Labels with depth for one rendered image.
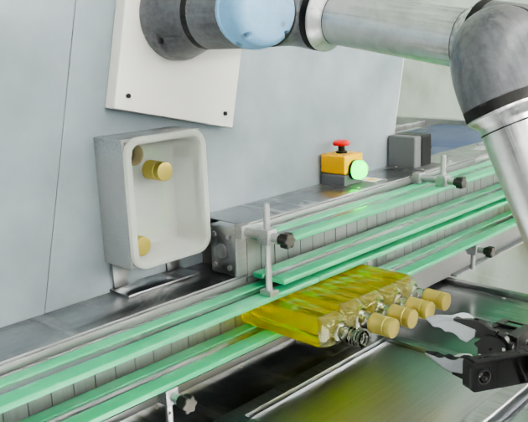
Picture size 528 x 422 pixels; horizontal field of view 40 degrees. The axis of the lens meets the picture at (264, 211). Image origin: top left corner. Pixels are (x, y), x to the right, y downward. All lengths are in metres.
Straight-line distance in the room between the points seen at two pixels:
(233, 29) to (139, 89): 0.22
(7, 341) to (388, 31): 0.74
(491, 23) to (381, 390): 0.68
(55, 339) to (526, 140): 0.71
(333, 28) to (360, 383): 0.63
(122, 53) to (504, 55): 0.63
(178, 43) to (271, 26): 0.18
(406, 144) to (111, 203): 0.87
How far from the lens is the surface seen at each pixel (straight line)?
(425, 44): 1.10
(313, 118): 1.64
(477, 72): 0.91
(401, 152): 1.86
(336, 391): 1.31
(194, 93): 1.34
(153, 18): 1.25
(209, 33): 1.18
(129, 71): 1.25
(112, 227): 1.25
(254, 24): 1.13
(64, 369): 1.08
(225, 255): 1.32
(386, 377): 1.37
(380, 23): 1.14
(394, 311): 1.29
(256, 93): 1.50
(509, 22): 0.94
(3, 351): 1.12
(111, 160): 1.21
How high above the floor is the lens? 1.79
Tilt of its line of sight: 42 degrees down
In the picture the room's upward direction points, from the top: 100 degrees clockwise
